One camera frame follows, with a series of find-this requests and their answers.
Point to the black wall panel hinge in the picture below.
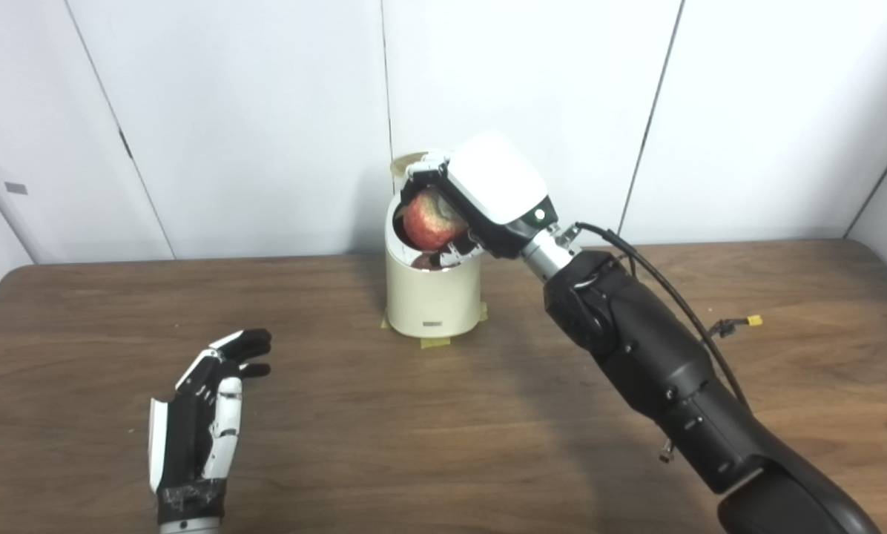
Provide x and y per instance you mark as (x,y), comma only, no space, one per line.
(126,144)

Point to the cream round bin lid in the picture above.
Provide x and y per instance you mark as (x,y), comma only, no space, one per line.
(406,165)

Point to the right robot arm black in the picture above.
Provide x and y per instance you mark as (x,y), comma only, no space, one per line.
(658,363)

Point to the cream-colored bin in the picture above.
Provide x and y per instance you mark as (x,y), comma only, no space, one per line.
(432,297)

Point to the grey wall label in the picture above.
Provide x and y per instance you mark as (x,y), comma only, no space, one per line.
(15,188)

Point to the red apple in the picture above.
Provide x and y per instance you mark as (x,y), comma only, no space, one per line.
(430,221)

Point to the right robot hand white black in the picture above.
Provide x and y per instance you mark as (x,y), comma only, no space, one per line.
(499,185)

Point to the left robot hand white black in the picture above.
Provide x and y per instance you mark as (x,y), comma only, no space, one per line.
(184,437)

